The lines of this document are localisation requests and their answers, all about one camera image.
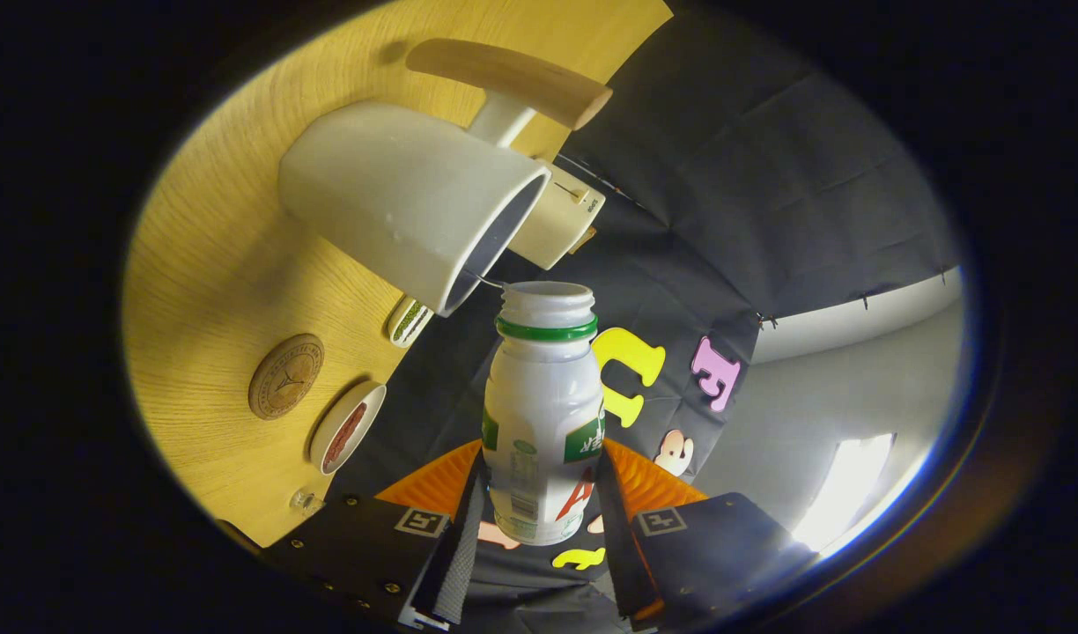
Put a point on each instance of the small white divided dish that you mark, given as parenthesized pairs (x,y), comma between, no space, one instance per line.
(409,321)

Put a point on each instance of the toast slice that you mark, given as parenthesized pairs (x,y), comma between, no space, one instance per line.
(583,240)

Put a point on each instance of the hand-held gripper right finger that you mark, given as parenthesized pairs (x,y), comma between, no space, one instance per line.
(618,563)

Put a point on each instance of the wooden table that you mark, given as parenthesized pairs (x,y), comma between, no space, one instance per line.
(213,264)

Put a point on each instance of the round white plate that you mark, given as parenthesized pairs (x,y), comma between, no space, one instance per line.
(363,409)

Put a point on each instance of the reddish brown meat slice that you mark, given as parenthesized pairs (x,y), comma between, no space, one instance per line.
(345,436)

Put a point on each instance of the round wooden coaster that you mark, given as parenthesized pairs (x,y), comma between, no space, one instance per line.
(285,377)

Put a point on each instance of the clear plastic water bottle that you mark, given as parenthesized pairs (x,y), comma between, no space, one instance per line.
(307,503)

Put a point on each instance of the ceiling light panel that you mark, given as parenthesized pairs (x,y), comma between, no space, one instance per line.
(847,493)

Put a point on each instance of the white juice bottle green label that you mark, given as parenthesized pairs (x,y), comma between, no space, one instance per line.
(539,396)

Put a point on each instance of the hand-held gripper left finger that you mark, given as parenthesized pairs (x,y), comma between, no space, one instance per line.
(433,572)

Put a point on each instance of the cream toaster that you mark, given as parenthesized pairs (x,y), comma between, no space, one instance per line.
(552,220)

